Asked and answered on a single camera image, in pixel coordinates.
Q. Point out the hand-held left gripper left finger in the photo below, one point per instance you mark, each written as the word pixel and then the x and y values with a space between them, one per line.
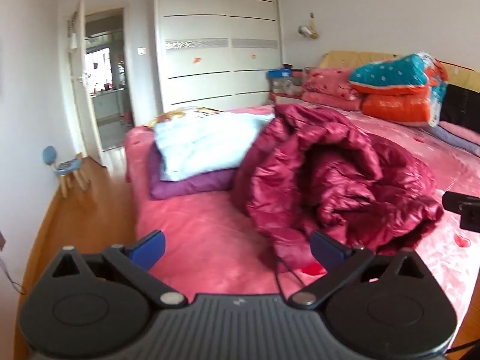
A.
pixel 148 249

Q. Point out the white door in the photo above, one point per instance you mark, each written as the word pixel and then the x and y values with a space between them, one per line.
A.
pixel 80 112

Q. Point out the yellow patterned cloth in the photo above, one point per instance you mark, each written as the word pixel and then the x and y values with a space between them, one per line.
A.
pixel 183 112

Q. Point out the clear storage box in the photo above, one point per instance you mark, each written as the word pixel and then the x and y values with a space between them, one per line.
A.
pixel 285 88

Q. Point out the wall lamp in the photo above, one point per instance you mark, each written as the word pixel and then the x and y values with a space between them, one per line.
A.
pixel 305 32

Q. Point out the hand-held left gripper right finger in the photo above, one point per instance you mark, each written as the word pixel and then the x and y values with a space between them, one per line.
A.
pixel 326 251

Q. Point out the maroon down jacket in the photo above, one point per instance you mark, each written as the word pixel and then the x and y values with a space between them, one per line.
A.
pixel 337 180

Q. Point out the wall light switch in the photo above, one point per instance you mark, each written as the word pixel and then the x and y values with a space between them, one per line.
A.
pixel 141 50

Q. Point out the white sliding wardrobe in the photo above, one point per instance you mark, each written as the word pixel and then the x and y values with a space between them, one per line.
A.
pixel 210 63

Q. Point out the blue box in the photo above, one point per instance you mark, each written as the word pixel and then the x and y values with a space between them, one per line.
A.
pixel 279 73

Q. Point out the teal and orange quilt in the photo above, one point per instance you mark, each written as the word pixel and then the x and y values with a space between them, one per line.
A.
pixel 393 71

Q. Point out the pink folded blanket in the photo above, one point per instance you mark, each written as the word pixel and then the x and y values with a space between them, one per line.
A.
pixel 326 82

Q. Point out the small blue chair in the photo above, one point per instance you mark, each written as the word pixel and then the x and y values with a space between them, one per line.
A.
pixel 67 167

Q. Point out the purple folded jacket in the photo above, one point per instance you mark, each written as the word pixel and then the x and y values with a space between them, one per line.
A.
pixel 187 187

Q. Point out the yellow headboard cover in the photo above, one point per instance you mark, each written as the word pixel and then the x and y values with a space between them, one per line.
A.
pixel 348 58

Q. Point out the pink pillow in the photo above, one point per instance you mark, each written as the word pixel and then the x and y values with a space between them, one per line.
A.
pixel 465 131

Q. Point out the grey purple folded blanket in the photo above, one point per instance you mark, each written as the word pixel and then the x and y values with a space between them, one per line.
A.
pixel 457 141

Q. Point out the black cloth bag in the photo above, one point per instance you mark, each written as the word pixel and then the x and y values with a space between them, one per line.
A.
pixel 461 108

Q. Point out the bed with pink heart blanket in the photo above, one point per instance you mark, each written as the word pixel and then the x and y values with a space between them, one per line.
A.
pixel 210 232

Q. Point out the pale blue folded jacket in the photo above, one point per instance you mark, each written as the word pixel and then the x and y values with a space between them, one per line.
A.
pixel 202 142

